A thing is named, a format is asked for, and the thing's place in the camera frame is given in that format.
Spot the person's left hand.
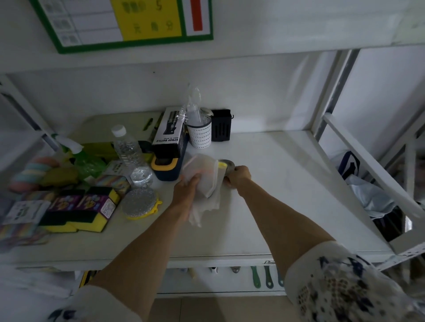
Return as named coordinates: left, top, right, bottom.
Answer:
left=173, top=173, right=203, bottom=208

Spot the person's right hand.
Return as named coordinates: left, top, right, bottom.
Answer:
left=223, top=165, right=252, bottom=190

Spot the grey round metal lid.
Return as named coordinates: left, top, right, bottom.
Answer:
left=218, top=159, right=236, bottom=177

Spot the white mesh bag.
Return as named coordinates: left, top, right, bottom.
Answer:
left=181, top=153, right=227, bottom=228

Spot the person's left forearm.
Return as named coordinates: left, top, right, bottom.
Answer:
left=89, top=198, right=196, bottom=320

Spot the person's right forearm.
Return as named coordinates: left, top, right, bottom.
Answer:
left=236, top=181, right=336, bottom=277

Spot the blue and yellow box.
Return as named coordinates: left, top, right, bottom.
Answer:
left=150, top=155, right=182, bottom=182

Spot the white dotted utensil cup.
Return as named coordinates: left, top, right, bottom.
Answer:
left=186, top=115, right=212, bottom=148

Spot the black perforated holder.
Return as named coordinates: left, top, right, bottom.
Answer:
left=211, top=109, right=234, bottom=142

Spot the black spray bottle box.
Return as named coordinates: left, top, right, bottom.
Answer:
left=152, top=106, right=190, bottom=159

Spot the white metal shelf unit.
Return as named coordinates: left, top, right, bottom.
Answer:
left=0, top=40, right=399, bottom=297

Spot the steel scrubber with yellow holder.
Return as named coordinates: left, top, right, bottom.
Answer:
left=121, top=188, right=163, bottom=221

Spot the clear plastic water bottle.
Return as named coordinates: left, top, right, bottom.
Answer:
left=111, top=125, right=154, bottom=188

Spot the clear plastic wrap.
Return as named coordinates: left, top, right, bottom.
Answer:
left=181, top=84, right=204, bottom=125

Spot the green spray bottle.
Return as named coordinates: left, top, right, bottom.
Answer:
left=52, top=134, right=107, bottom=180

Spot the yellow black sponge pack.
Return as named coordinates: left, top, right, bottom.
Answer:
left=39, top=186, right=121, bottom=233

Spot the dark blue bag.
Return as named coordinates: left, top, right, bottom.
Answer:
left=338, top=151, right=361, bottom=180

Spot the light blue cloth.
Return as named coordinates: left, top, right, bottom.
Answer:
left=345, top=175, right=396, bottom=219

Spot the yellow black packet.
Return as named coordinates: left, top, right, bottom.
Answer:
left=79, top=270, right=101, bottom=288

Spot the white floral right sleeve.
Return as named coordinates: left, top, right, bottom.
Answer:
left=285, top=240, right=425, bottom=322

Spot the white floral sleeve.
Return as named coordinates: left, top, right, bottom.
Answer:
left=48, top=285, right=141, bottom=322
left=285, top=240, right=425, bottom=322

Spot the pastel striped sponge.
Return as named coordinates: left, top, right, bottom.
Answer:
left=9, top=156, right=61, bottom=194

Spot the white floral left sleeve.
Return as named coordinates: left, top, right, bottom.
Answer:
left=48, top=285, right=141, bottom=322

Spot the white printed packet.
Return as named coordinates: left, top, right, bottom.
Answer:
left=3, top=199, right=51, bottom=227

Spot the white slanted frame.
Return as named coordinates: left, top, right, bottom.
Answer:
left=323, top=109, right=425, bottom=256

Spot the green bordered wall sign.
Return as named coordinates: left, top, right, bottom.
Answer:
left=29, top=0, right=214, bottom=54

